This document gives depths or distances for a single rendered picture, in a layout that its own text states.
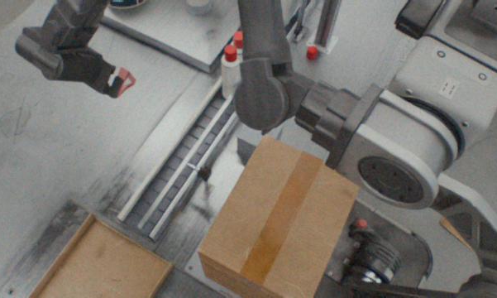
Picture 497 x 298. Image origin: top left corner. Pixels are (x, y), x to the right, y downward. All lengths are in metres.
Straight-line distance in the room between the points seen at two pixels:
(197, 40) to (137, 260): 0.72
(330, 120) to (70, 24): 0.48
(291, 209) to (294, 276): 0.14
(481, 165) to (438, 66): 1.94
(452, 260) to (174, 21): 1.64
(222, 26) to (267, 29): 0.88
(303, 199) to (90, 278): 0.60
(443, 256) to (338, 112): 1.73
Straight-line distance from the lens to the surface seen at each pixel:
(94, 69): 0.91
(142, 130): 1.32
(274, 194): 0.89
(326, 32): 1.46
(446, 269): 2.22
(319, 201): 0.90
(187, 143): 1.22
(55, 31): 0.82
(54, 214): 1.28
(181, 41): 1.44
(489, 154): 2.58
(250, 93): 0.58
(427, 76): 0.59
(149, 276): 1.16
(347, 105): 0.57
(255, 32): 0.60
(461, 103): 0.58
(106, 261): 1.19
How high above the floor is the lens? 1.95
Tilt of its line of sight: 62 degrees down
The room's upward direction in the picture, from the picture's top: 4 degrees clockwise
